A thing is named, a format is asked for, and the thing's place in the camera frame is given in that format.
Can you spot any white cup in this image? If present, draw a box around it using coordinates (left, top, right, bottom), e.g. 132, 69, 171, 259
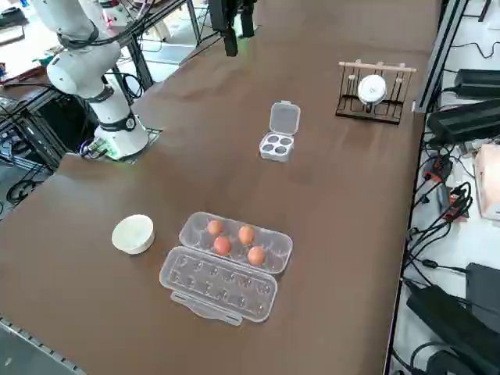
357, 74, 388, 113

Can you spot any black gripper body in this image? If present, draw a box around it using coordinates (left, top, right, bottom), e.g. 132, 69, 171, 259
209, 0, 240, 31

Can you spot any red black power strip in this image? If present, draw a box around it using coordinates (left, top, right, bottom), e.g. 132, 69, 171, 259
423, 155, 454, 183
437, 183, 470, 223

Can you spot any white bowl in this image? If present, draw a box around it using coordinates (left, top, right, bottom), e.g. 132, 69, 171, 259
111, 213, 156, 255

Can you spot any black power brick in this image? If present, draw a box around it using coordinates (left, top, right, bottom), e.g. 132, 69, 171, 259
405, 284, 500, 375
466, 262, 500, 323
455, 68, 500, 99
426, 98, 500, 145

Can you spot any transparent twelve-slot egg tray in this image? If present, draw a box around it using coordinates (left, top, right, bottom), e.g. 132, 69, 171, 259
159, 210, 295, 326

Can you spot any pale pink box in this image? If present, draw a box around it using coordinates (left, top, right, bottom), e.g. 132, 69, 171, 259
473, 143, 500, 223

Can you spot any aluminium frame post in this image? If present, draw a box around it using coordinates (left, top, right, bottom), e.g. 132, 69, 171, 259
414, 0, 470, 114

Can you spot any grey aluminium frame rail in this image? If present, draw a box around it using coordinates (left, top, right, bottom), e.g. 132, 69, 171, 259
0, 316, 87, 375

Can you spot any small four-slot egg tray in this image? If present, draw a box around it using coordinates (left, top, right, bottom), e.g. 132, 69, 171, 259
258, 100, 302, 163

